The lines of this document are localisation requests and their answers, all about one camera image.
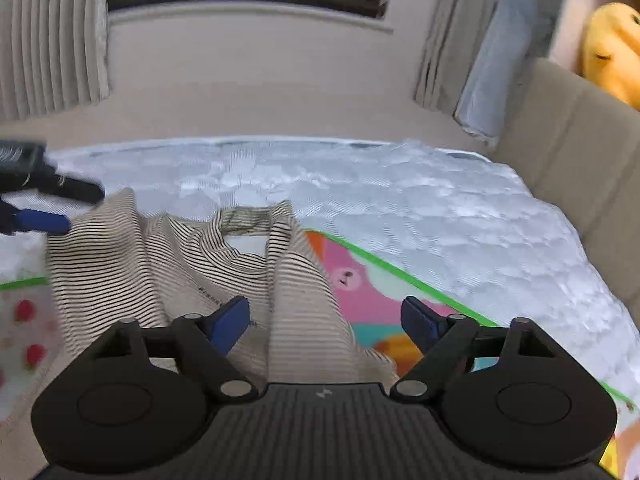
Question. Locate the yellow duck plush toy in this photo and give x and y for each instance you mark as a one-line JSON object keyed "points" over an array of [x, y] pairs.
{"points": [[610, 51]]}

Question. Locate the white quilted mattress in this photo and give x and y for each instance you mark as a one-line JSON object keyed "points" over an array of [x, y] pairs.
{"points": [[469, 228]]}

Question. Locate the beige black striped shirt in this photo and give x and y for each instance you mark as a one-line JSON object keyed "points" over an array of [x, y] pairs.
{"points": [[117, 263]]}

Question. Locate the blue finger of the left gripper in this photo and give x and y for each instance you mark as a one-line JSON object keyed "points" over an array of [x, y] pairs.
{"points": [[86, 192], [14, 220]]}

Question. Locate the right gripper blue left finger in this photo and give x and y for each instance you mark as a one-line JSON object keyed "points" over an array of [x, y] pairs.
{"points": [[203, 344]]}

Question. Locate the beige padded headboard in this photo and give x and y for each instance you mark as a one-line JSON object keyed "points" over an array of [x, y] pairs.
{"points": [[578, 148]]}

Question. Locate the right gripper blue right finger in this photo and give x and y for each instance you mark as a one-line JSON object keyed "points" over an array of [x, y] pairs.
{"points": [[446, 343]]}

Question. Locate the colourful cartoon play mat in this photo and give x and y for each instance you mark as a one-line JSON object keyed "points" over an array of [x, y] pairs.
{"points": [[524, 410]]}

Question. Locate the left beige curtain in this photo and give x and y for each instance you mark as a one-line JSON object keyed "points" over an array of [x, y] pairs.
{"points": [[53, 56]]}

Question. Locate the beige curtain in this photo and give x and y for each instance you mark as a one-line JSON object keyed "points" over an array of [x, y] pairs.
{"points": [[450, 47], [53, 56]]}

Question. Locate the grey rolled bedding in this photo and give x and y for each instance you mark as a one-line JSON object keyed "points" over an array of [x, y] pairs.
{"points": [[516, 30]]}

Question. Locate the right beige curtain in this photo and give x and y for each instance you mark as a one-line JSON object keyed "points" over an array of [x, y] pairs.
{"points": [[450, 47]]}

